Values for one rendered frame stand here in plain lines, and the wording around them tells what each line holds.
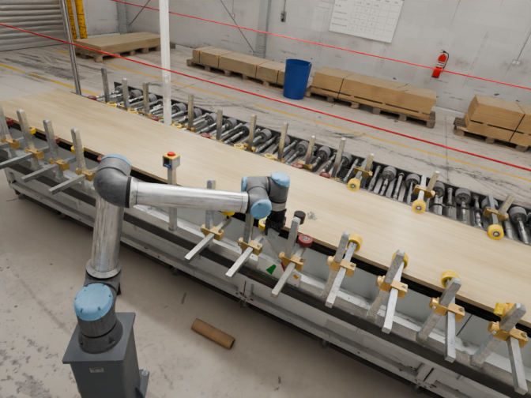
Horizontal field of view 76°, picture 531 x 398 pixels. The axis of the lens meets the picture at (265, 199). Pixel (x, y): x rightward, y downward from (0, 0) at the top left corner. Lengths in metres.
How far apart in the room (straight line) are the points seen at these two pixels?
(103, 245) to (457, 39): 7.86
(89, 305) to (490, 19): 8.15
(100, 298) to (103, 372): 0.40
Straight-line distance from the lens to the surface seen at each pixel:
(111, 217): 1.52
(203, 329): 2.48
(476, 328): 2.17
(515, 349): 1.83
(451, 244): 2.34
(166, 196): 1.30
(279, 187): 1.49
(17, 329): 2.84
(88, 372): 1.93
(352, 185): 2.47
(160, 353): 2.49
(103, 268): 1.72
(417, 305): 2.10
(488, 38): 8.55
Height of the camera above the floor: 2.10
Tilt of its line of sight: 33 degrees down
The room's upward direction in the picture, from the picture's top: 9 degrees clockwise
